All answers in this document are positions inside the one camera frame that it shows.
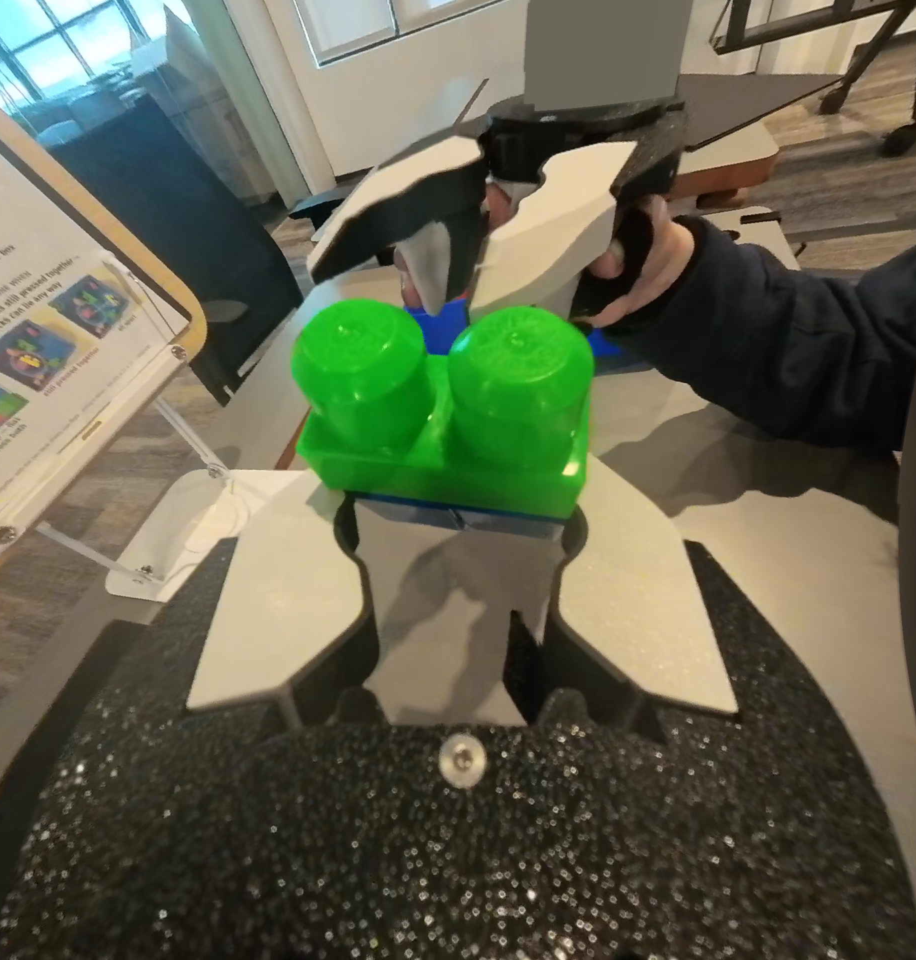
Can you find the black wheeled stand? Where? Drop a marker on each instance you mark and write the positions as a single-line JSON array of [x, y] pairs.
[[902, 139]]

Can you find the black chair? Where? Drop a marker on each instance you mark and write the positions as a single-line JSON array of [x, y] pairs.
[[188, 247]]

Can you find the person's right hand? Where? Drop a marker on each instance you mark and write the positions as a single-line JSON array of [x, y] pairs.
[[672, 255]]

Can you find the green mega block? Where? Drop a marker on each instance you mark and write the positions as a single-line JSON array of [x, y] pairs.
[[443, 465]]

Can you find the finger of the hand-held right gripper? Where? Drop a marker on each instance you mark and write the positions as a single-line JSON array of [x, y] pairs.
[[555, 240], [398, 184]]

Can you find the black flat table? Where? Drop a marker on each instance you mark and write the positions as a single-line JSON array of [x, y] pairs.
[[743, 94]]

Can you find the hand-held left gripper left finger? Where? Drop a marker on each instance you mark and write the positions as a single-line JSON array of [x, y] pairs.
[[278, 615]]

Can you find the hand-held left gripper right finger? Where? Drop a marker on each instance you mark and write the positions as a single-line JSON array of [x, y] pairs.
[[638, 600]]

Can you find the instruction sign board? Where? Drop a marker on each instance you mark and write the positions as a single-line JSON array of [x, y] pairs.
[[45, 315]]

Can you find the person's right forearm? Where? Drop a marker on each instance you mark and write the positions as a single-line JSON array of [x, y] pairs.
[[788, 352]]

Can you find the clear acrylic sign stand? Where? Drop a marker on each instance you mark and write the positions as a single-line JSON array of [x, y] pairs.
[[180, 525]]

